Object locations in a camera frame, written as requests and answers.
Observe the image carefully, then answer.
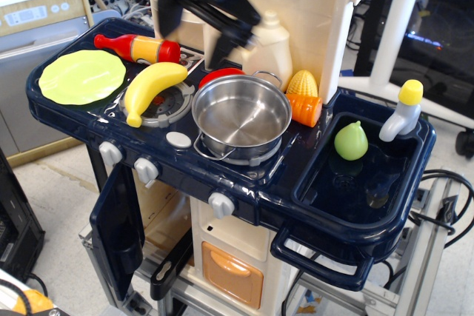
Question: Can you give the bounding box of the yellow toy banana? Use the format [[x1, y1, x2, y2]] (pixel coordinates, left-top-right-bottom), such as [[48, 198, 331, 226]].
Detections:
[[124, 62, 188, 128]]

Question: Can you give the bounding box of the steel pot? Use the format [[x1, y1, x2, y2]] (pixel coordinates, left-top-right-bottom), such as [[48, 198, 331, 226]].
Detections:
[[191, 75, 292, 167]]

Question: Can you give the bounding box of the grey oval button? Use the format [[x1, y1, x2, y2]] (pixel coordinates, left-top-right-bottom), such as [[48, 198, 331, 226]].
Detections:
[[165, 131, 192, 149]]

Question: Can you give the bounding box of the grey right stove knob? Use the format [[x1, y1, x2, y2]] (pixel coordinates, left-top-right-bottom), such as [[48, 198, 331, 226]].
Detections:
[[208, 192, 235, 219]]

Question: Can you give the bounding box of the grey stove knob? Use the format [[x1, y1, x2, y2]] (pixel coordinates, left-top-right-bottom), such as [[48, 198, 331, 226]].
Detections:
[[208, 192, 235, 219], [99, 141, 123, 167], [134, 158, 158, 189]]

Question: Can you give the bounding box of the red toy lid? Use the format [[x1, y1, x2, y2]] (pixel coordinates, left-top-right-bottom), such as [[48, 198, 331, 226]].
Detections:
[[198, 67, 245, 89]]

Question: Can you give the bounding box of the grey toy stove burner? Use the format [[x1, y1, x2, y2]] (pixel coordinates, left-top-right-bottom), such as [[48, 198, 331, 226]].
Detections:
[[141, 82, 196, 128]]

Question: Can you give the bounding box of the orange toy carrot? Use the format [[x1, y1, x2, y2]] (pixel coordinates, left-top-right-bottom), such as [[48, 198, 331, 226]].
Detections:
[[286, 94, 322, 127]]

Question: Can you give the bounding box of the yellow toy corn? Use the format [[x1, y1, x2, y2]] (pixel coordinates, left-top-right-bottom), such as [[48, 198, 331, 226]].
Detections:
[[286, 70, 318, 97]]

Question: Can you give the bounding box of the cream toy detergent jug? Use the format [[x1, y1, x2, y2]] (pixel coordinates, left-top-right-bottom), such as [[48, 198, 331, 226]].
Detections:
[[241, 10, 293, 92]]

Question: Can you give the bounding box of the grey middle stove knob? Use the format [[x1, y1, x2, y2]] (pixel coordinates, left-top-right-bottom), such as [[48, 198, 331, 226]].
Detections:
[[134, 158, 158, 189]]

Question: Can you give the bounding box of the navy toy kitchen counter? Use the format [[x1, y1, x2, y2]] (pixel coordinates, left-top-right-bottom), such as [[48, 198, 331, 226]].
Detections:
[[25, 16, 437, 292]]

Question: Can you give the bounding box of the green toy pear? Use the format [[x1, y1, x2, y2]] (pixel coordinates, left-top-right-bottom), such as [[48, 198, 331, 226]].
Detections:
[[334, 121, 369, 161]]

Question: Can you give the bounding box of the red ketchup toy bottle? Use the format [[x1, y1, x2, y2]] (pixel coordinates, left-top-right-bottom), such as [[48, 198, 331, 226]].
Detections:
[[93, 34, 181, 64]]

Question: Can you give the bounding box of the grey left stove knob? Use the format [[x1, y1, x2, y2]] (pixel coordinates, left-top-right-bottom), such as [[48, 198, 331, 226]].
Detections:
[[99, 141, 123, 167]]

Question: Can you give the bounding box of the orange toy drawer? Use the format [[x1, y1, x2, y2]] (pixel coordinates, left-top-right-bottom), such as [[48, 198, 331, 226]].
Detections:
[[201, 242, 264, 309]]

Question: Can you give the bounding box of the navy oven door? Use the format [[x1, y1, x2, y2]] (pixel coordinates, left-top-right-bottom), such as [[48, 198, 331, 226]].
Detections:
[[90, 164, 145, 301]]

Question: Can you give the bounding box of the cream toy kitchen back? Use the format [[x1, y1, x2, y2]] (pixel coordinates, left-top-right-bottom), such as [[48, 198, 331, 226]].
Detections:
[[152, 0, 360, 104]]

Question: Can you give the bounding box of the light green toy plate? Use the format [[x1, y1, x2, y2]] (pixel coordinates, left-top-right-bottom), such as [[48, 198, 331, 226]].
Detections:
[[39, 50, 126, 105]]

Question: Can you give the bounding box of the grey toy faucet yellow cap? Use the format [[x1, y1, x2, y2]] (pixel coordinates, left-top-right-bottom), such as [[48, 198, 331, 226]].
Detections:
[[378, 79, 424, 142]]

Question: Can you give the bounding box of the black computer case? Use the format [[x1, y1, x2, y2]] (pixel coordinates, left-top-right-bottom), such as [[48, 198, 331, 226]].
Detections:
[[1, 155, 45, 282]]

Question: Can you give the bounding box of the black cable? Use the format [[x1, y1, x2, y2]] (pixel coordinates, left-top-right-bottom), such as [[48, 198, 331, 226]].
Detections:
[[407, 169, 474, 249]]

